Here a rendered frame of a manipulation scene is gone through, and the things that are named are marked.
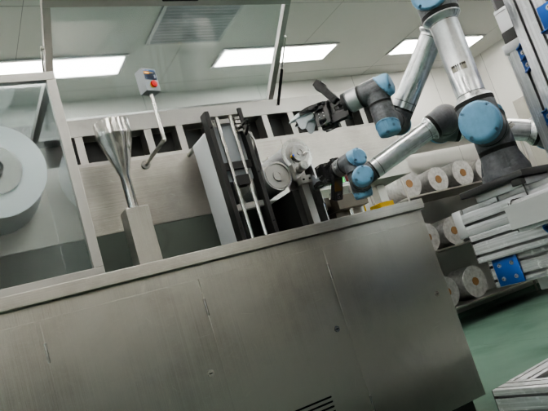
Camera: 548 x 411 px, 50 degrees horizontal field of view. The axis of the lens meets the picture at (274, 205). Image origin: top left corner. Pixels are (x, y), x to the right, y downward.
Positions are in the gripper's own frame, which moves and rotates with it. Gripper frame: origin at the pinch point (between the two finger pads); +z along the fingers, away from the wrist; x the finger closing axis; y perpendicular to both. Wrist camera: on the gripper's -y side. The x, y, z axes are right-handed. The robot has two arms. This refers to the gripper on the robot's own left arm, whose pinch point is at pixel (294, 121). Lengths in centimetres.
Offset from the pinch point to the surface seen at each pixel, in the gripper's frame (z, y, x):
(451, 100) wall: 20, -185, 515
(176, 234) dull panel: 78, 12, 25
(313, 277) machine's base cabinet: 16, 50, 17
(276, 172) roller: 30.0, -0.3, 37.1
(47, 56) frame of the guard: 82, -57, -29
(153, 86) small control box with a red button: 53, -39, -4
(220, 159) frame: 35.4, -1.3, 4.5
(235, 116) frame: 30.5, -20.3, 14.5
